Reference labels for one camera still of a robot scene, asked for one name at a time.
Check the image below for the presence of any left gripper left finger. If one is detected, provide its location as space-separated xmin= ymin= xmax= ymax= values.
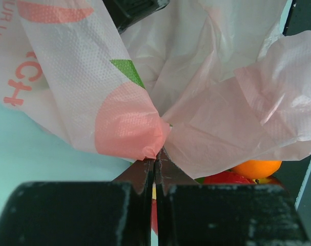
xmin=0 ymin=159 xmax=154 ymax=245

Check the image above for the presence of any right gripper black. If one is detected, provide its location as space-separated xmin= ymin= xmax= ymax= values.
xmin=103 ymin=0 xmax=170 ymax=34

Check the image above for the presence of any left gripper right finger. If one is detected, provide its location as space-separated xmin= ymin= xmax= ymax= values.
xmin=154 ymin=150 xmax=311 ymax=245

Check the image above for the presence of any red fake pomegranate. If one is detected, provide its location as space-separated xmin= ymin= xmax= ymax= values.
xmin=203 ymin=171 xmax=255 ymax=185

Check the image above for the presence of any orange fake tangerine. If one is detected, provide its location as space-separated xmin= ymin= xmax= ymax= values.
xmin=231 ymin=160 xmax=282 ymax=179

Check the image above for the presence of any pink plastic bag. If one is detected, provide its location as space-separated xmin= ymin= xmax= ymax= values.
xmin=0 ymin=0 xmax=311 ymax=180

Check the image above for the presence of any orange fake fruit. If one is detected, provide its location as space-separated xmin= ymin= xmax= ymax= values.
xmin=252 ymin=176 xmax=283 ymax=186

